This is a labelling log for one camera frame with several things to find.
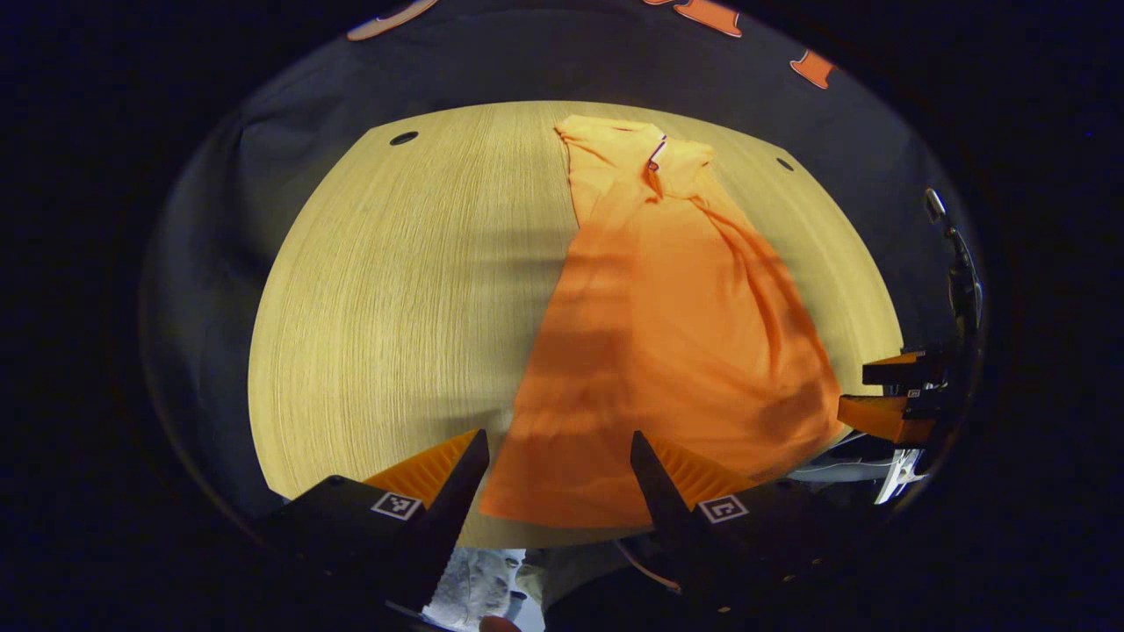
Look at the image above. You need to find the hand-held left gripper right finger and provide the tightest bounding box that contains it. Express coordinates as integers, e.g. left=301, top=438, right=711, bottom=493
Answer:
left=630, top=430, right=870, bottom=615

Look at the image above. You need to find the white shiny object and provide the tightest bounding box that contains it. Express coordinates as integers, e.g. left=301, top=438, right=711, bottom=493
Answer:
left=874, top=448, right=928, bottom=506

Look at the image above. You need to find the black backdrop cloth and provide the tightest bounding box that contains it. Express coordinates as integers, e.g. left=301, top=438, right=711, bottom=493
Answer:
left=140, top=0, right=984, bottom=528

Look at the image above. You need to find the orange T-shirt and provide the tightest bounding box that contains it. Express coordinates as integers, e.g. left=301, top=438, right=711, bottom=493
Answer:
left=479, top=114, right=848, bottom=529

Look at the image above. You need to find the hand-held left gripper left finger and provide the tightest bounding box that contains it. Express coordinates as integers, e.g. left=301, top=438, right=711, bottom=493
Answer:
left=259, top=428, right=491, bottom=615

